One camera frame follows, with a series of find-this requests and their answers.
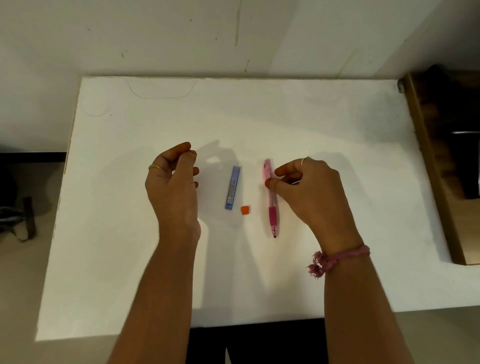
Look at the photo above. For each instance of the person's left hand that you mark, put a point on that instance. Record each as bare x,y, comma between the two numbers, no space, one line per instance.
170,195

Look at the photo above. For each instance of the person's right hand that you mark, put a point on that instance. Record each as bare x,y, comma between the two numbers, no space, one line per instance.
318,195

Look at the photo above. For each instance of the person's left thumb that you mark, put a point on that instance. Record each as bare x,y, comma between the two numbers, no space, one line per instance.
185,165

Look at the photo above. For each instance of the person's right thumb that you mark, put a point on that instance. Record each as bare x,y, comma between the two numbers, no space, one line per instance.
279,183

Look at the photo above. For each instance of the pink mechanical pencil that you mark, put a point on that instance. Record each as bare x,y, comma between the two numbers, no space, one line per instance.
272,213

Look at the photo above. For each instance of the person's left forearm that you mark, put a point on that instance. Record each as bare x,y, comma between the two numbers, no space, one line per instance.
157,300

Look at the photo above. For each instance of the person's right forearm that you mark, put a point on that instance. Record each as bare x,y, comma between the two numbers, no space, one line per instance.
360,307

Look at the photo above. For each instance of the small orange cap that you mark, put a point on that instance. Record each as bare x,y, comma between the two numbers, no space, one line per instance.
245,210

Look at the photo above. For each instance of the blue pencil lead case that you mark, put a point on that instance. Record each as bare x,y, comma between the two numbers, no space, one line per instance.
233,187

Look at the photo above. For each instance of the brown wooden shelf unit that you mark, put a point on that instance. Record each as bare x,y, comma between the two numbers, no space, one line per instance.
431,157

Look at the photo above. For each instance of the person's dark trousers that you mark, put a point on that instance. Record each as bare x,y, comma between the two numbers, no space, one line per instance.
262,343

